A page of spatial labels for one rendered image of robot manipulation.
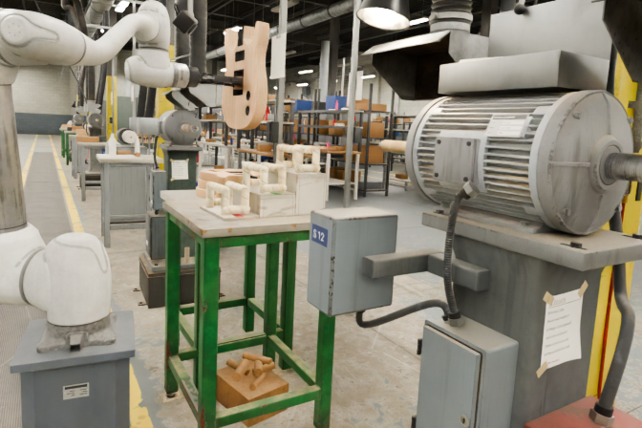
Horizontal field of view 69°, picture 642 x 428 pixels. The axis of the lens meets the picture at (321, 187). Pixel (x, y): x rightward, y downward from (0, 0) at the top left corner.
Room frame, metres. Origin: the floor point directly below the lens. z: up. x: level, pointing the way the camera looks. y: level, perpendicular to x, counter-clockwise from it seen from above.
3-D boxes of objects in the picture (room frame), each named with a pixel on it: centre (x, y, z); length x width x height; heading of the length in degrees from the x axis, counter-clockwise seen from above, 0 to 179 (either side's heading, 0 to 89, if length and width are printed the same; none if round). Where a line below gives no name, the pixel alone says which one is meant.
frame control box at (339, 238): (0.91, -0.13, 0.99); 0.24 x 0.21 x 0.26; 31
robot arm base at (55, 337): (1.19, 0.63, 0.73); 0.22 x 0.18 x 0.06; 23
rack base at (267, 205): (1.94, 0.24, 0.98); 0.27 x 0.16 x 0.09; 35
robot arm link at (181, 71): (1.75, 0.54, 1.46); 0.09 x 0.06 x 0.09; 34
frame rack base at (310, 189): (2.03, 0.11, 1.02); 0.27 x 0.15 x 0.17; 35
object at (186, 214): (1.96, 0.30, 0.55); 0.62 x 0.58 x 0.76; 31
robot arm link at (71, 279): (1.21, 0.65, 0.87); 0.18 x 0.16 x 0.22; 84
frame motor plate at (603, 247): (0.91, -0.42, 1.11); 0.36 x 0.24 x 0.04; 31
